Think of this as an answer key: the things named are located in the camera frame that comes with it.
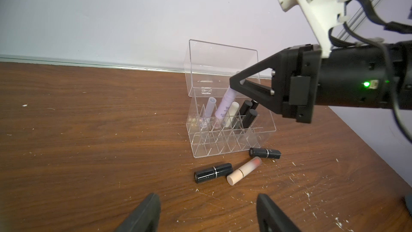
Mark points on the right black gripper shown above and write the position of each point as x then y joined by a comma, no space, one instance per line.
350,77

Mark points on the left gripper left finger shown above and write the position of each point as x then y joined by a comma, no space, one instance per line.
144,218

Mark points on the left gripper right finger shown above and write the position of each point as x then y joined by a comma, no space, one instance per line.
271,218

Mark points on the white lip balm tube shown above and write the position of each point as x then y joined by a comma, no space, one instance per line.
230,115

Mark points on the lilac lip tube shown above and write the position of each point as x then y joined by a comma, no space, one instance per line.
208,111
226,102

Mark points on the clear acrylic lipstick organizer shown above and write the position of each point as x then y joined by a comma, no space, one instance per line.
219,120

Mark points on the peach lip gloss tube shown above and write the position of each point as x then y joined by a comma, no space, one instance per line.
243,171

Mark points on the potted green plant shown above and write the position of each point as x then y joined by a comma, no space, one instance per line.
408,203

